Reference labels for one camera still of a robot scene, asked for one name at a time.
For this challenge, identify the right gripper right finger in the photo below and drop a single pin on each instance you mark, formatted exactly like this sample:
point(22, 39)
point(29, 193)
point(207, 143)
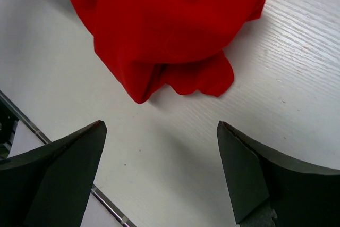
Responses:
point(270, 188)

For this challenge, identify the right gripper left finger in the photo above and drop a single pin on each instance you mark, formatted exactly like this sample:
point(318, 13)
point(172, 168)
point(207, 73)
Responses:
point(50, 185)

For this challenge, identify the red t shirt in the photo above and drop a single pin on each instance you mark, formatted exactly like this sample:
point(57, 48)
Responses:
point(147, 44)

